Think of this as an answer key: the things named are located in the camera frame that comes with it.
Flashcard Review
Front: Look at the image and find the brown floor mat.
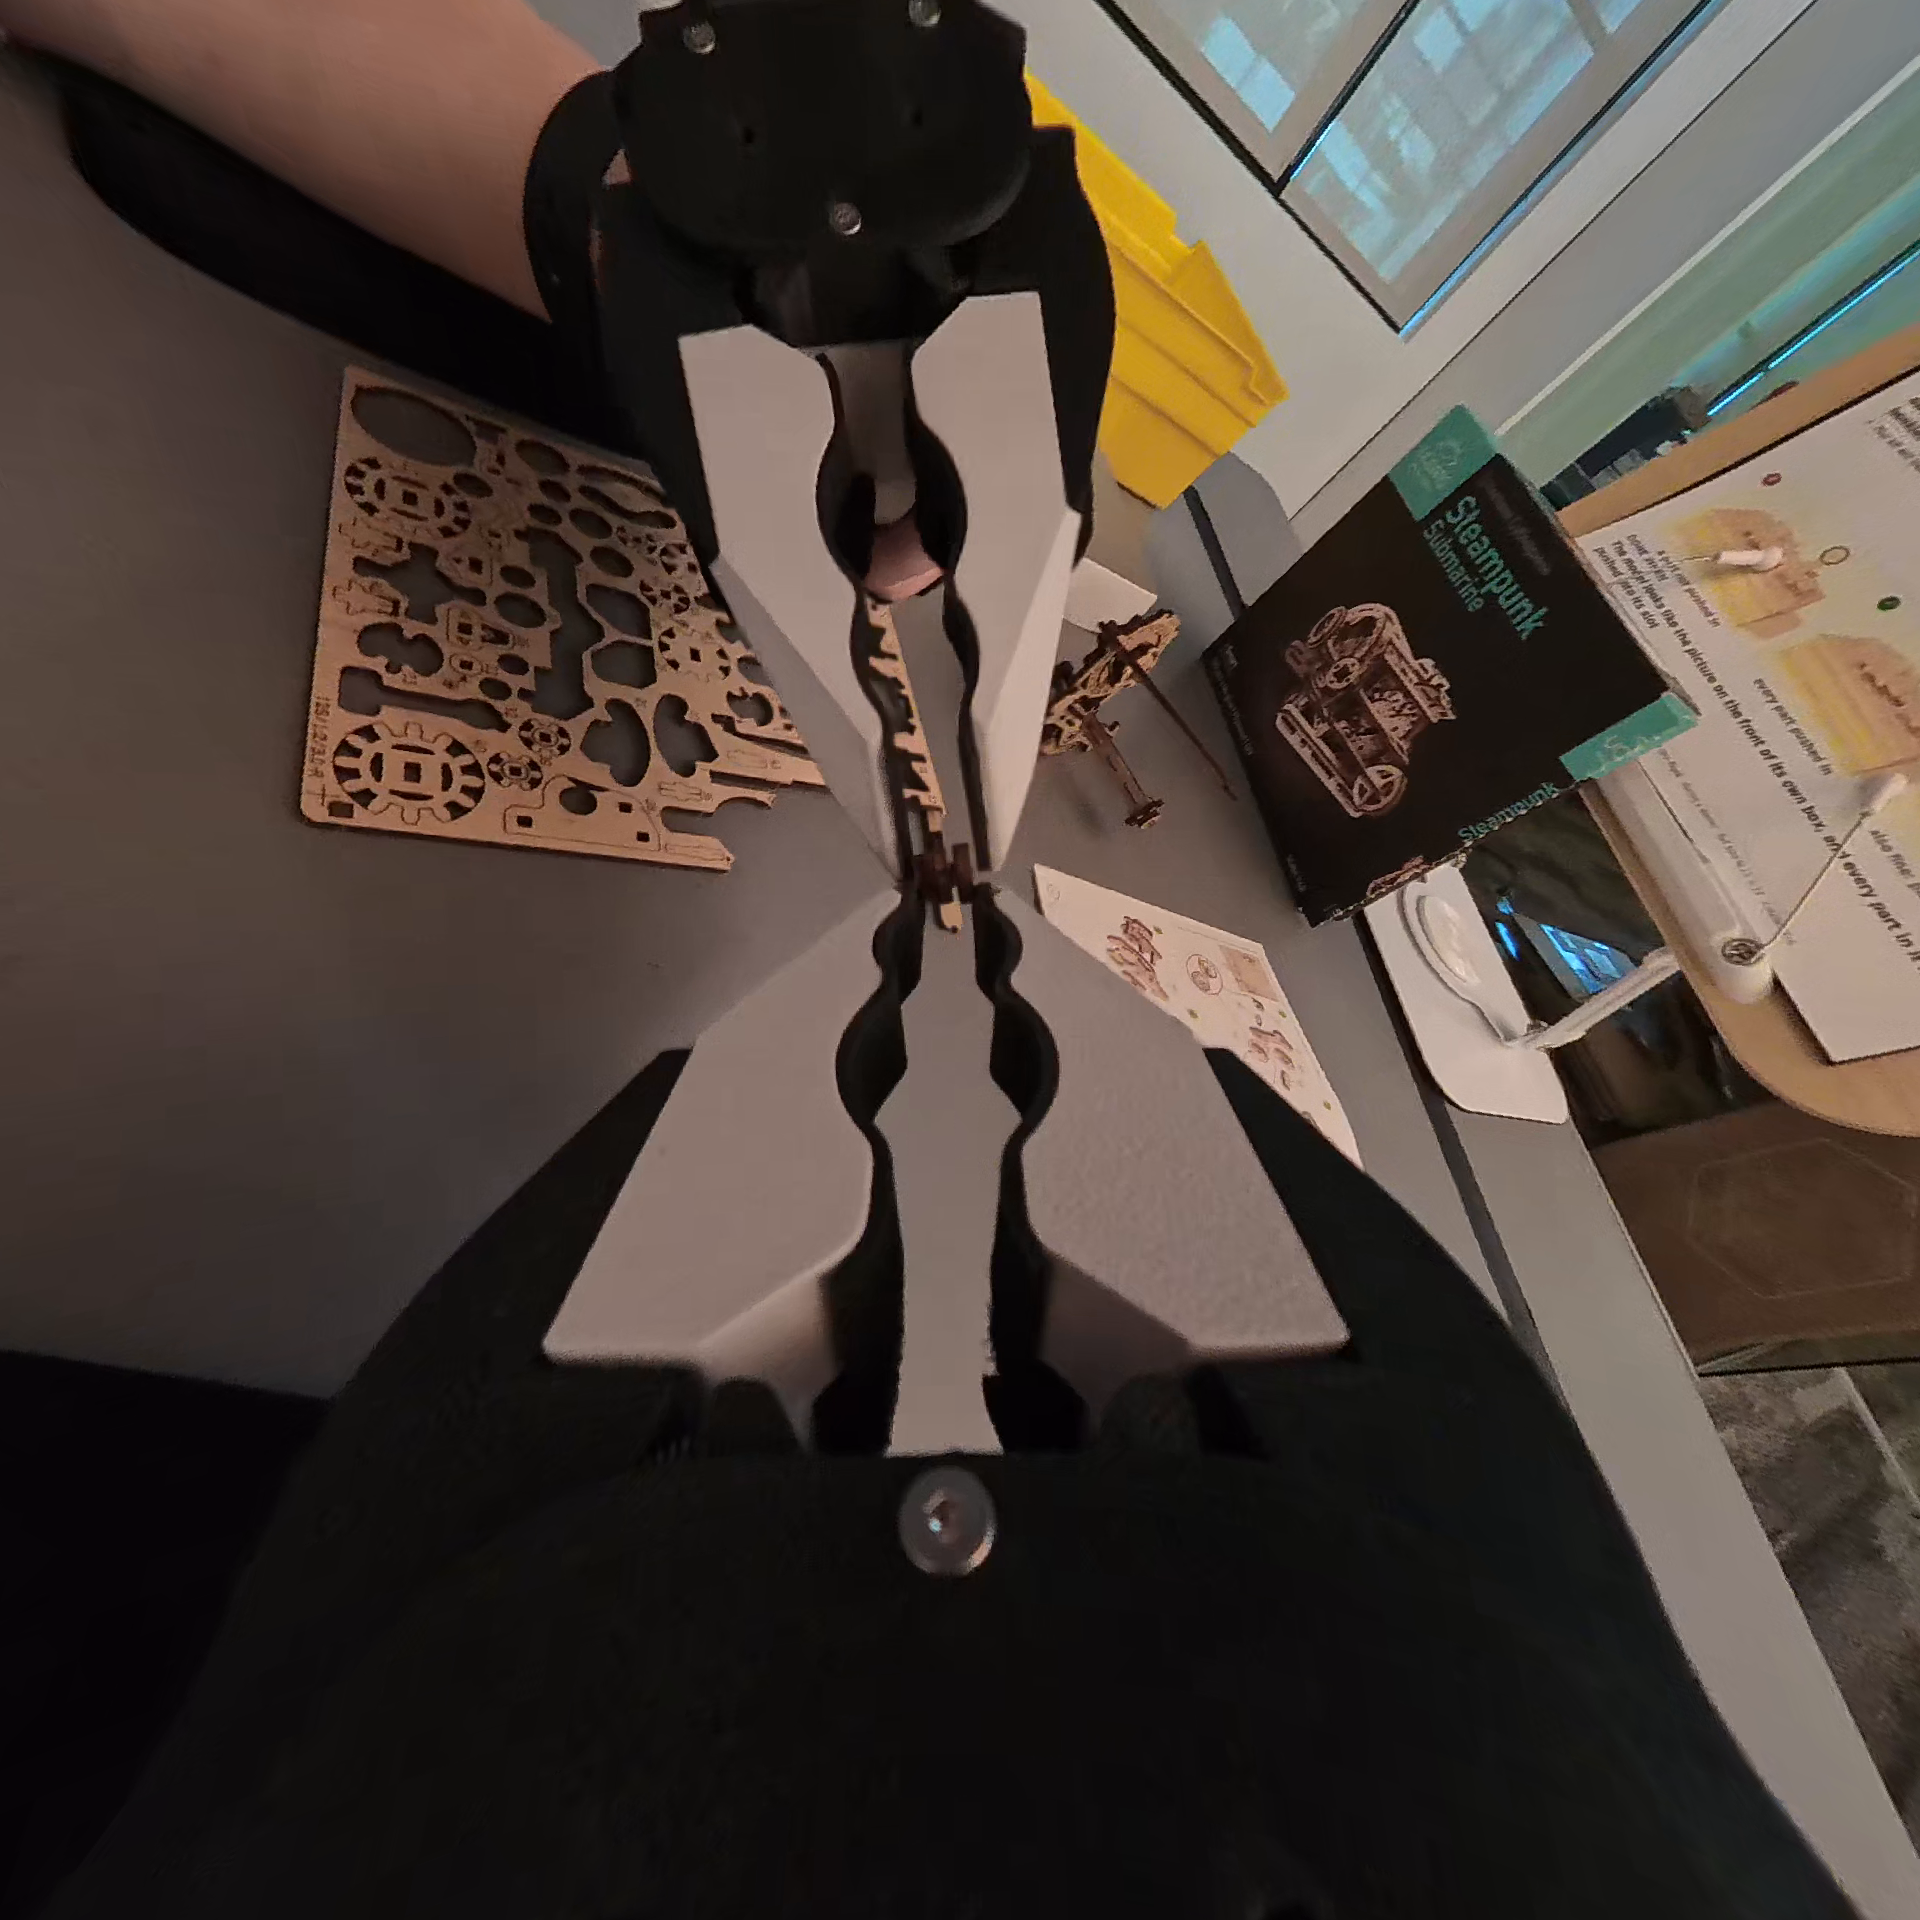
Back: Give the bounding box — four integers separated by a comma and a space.
1590, 1111, 1920, 1375

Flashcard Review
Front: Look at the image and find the printed instruction sign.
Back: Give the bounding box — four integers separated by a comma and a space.
1558, 369, 1920, 1067

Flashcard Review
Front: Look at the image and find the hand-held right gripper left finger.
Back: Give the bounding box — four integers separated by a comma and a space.
540, 884, 928, 1453

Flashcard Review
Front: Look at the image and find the yellow plastic bin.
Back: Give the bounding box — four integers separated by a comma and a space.
1023, 67, 1291, 509

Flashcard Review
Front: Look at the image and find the person's left forearm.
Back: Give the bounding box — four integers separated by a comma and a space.
0, 0, 600, 324

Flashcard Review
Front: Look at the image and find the round wooden side table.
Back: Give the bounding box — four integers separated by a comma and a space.
1556, 375, 1920, 1144

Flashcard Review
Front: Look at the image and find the dark model kit box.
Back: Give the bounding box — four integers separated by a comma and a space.
1200, 404, 1704, 929

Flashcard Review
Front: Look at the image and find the window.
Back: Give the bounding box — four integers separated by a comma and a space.
1094, 0, 1920, 339

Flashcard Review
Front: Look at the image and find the laser-cut wooden parts sheet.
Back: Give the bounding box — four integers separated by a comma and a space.
296, 364, 829, 875

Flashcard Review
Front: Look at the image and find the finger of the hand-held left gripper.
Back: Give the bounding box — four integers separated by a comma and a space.
673, 320, 911, 882
903, 289, 1087, 875

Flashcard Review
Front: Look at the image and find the open instruction booklet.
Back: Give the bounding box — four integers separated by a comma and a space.
1031, 865, 1364, 1172

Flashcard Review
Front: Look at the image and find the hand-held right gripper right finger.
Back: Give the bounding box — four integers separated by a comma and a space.
968, 884, 1353, 1453

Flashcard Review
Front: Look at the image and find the white wire clip holder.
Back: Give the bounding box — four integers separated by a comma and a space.
1651, 772, 1894, 1008

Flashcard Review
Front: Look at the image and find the white paper sheet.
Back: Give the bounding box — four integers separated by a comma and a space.
1067, 551, 1161, 633

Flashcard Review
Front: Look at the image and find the partly built wooden model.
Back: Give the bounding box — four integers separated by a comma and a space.
1039, 609, 1243, 832

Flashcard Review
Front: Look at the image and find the small wooden model part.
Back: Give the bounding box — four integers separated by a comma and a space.
911, 844, 993, 935

